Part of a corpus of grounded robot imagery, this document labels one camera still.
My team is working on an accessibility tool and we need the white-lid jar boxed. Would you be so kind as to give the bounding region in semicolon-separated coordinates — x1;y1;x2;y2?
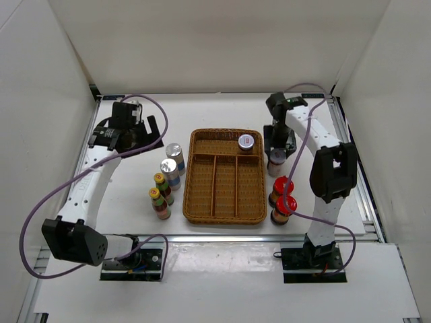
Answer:
238;134;255;154
267;149;286;178

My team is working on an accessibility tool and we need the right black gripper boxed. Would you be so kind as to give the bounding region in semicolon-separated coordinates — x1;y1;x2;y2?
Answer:
263;122;298;159

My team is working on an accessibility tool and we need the silver-top blue can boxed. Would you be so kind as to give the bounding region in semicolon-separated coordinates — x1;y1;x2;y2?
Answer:
160;158;181;190
166;143;186;176

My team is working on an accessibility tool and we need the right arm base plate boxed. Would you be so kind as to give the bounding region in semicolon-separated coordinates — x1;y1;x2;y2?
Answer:
273;242;347;284

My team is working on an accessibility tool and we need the red-lid sauce jar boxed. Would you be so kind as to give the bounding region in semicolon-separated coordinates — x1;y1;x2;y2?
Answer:
268;176;294;207
271;195;297;225

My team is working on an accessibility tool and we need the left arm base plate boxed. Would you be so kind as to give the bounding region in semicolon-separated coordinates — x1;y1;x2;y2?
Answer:
99;242;166;282

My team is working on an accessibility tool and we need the wicker divided basket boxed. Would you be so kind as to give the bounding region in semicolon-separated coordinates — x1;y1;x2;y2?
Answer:
183;129;267;225

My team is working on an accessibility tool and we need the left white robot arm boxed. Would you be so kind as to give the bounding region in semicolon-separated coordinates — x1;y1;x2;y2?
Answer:
42;96;267;266

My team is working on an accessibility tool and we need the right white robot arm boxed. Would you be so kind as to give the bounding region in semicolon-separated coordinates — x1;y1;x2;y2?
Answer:
263;92;358;269

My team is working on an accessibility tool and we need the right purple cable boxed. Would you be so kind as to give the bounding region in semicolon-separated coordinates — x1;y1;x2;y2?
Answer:
281;82;354;277

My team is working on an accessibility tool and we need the green-label sauce bottle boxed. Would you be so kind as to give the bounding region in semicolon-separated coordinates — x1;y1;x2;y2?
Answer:
149;188;171;220
154;173;174;205

